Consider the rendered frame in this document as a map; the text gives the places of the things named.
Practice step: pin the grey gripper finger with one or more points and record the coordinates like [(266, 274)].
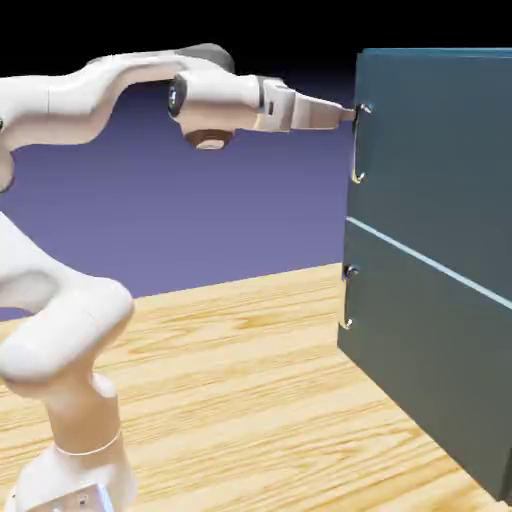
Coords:
[(348, 115)]

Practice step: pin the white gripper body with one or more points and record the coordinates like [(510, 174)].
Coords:
[(311, 112)]

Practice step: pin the large teal cabinet door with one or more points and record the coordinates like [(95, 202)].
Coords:
[(432, 160)]

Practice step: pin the dark teal cabinet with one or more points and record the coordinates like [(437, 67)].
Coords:
[(432, 256)]

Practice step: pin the small teal cabinet door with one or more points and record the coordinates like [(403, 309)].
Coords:
[(424, 344)]

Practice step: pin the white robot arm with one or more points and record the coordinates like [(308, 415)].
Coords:
[(80, 332)]

